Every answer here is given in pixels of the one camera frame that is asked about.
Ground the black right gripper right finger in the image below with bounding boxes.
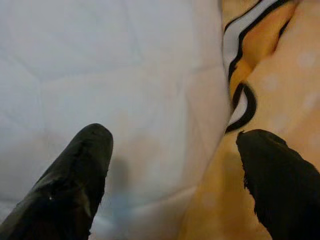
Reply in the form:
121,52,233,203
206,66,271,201
235,128,320,240

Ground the yellow cartoon print blanket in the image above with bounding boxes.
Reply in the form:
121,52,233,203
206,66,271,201
174,0,320,240

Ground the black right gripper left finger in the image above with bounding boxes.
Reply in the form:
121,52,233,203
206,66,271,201
0,122,115,240

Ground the white mattress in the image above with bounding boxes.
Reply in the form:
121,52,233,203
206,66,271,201
0,0,233,240

